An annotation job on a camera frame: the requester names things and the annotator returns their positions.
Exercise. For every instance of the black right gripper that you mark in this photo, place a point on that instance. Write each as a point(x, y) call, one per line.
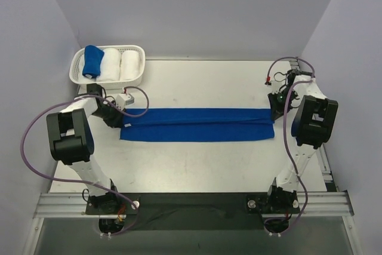
point(276, 108)

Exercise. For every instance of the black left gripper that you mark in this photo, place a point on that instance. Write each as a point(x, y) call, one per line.
point(114, 117)

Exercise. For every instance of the blue towel pile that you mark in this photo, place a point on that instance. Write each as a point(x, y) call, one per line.
point(199, 125)

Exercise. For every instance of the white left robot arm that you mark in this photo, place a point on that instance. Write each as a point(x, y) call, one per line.
point(71, 143)

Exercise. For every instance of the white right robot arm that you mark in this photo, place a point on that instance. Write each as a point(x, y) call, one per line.
point(308, 120)

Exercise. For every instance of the middle rolled white towel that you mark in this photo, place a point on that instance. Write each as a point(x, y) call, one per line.
point(110, 66)

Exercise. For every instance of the rolled white towel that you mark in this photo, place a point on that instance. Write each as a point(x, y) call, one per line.
point(110, 66)
point(130, 65)

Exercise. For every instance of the right rolled white towel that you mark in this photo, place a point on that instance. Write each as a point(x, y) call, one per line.
point(130, 65)

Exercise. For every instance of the white plastic mesh basket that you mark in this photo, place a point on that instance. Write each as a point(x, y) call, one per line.
point(74, 72)

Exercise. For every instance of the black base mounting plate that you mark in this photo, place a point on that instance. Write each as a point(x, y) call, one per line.
point(194, 211)

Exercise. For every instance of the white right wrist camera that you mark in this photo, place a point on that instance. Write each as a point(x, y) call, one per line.
point(273, 85)

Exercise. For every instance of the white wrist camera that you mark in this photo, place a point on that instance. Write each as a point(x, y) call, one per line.
point(123, 100)
point(273, 85)

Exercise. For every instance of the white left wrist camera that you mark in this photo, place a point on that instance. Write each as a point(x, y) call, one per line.
point(123, 100)

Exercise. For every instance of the aluminium right side rail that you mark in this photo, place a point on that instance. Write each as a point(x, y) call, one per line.
point(320, 153)

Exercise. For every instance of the aluminium rail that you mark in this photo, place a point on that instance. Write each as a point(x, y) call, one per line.
point(71, 205)
point(320, 153)

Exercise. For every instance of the aluminium front rail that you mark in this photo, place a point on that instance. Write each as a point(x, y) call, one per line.
point(71, 205)

